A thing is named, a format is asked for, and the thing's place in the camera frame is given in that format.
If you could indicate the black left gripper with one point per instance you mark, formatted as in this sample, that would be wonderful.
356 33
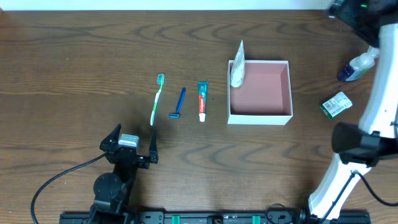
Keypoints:
129 152

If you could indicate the Colgate toothpaste tube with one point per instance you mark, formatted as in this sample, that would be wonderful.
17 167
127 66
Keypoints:
202 91

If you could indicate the white floral lotion tube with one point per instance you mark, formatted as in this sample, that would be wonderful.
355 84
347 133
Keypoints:
237 73

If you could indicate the green white soap packet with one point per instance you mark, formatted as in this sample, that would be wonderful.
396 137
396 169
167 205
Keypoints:
336 105

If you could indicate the clear bottle blue liquid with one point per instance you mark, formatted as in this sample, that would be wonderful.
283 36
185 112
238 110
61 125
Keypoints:
358 66

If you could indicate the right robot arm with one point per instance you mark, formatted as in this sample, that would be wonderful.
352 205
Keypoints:
358 148

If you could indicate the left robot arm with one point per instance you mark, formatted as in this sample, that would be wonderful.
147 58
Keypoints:
113 189

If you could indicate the blue disposable razor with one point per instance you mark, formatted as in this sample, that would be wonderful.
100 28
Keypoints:
176 114

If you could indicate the green white toothbrush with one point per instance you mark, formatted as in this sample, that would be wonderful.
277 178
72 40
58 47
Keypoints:
160 81

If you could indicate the white box pink interior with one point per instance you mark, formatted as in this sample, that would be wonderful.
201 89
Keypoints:
264 98

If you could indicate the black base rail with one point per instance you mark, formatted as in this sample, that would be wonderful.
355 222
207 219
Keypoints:
276 215

